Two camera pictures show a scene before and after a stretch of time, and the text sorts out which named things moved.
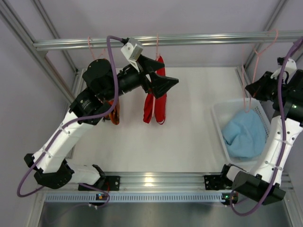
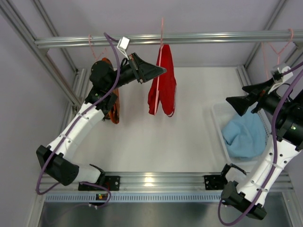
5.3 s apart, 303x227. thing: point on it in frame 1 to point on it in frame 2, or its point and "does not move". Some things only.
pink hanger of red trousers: (157, 55) to (160, 54)
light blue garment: (245, 135) does not move
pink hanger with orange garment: (101, 55) does not move
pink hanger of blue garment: (257, 54) to (278, 53)
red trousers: (159, 104) to (163, 88)
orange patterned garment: (114, 115) does not move
